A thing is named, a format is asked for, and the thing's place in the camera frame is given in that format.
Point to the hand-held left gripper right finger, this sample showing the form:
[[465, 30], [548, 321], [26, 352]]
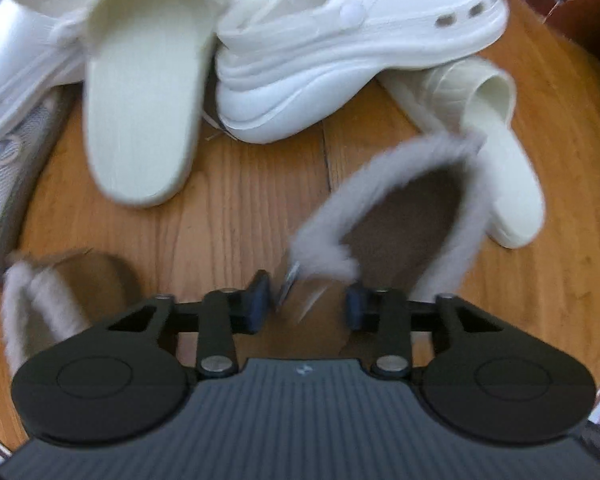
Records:
[[356, 307]]

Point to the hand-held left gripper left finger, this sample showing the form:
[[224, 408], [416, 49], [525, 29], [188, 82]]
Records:
[[259, 305]]

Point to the brown fur-lined slipper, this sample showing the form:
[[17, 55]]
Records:
[[400, 210], [45, 305]]

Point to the cream slide slipper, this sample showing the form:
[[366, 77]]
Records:
[[510, 175], [140, 110]]

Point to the grey mesh lace sneaker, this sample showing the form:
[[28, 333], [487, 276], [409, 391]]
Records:
[[5, 185]]

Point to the white platform clog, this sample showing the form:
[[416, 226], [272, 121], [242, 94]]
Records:
[[300, 85], [20, 50]]

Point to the brown cardboard box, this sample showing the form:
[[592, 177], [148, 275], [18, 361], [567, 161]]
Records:
[[590, 15]]

